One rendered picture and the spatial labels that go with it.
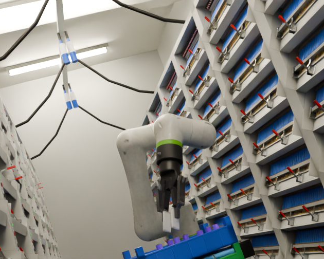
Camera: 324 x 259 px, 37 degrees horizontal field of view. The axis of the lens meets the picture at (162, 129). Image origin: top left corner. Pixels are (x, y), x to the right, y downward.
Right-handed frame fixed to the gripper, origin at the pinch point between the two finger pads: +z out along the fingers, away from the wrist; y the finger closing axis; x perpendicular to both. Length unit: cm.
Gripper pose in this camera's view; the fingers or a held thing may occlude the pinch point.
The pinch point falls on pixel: (171, 220)
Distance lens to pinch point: 159.8
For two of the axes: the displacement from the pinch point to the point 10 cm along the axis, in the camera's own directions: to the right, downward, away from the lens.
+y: -6.9, 3.7, 6.3
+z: 0.1, 8.7, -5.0
